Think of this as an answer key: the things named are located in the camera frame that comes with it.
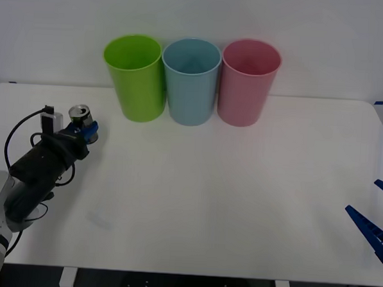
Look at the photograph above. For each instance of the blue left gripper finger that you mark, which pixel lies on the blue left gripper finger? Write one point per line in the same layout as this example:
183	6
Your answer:
90	131
74	127

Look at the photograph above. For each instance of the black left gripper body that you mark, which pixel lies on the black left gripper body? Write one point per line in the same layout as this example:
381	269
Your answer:
70	143

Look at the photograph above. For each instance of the black drink can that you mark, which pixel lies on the black drink can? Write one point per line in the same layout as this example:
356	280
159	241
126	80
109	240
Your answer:
80	113

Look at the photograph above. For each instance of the silver and black left arm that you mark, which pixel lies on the silver and black left arm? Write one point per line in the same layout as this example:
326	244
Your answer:
32	177

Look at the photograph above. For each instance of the green plastic waste bin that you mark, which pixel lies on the green plastic waste bin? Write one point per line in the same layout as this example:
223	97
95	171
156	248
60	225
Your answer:
135	89

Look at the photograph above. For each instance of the pale blue plastic waste bin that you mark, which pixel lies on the pale blue plastic waste bin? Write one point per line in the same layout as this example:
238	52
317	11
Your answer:
190	98

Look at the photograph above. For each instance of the pink plastic waste bin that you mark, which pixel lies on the pink plastic waste bin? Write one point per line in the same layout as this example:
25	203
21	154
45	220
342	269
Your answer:
242	98

